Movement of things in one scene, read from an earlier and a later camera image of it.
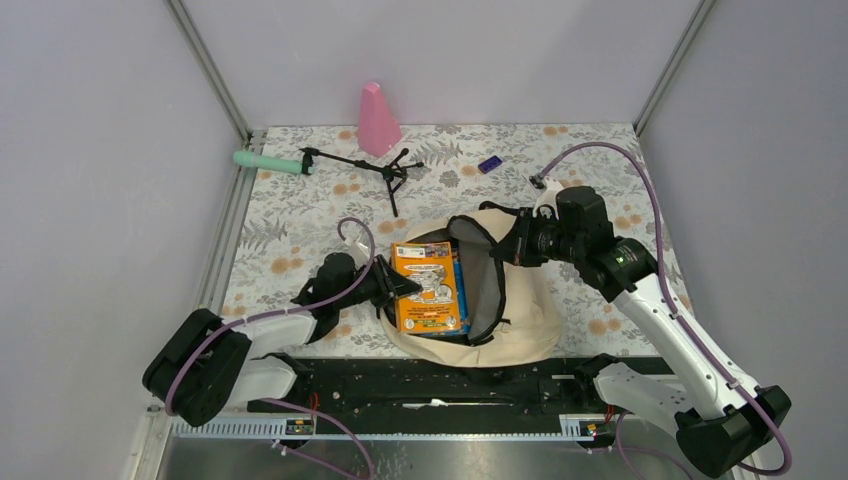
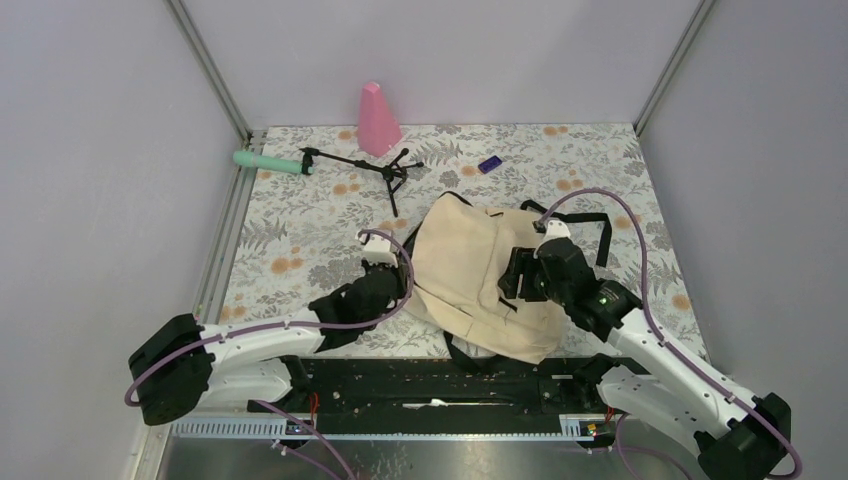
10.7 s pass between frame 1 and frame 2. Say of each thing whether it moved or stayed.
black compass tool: stayed
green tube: stayed
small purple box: stayed
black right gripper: moved
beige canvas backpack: moved
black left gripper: moved
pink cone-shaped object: stayed
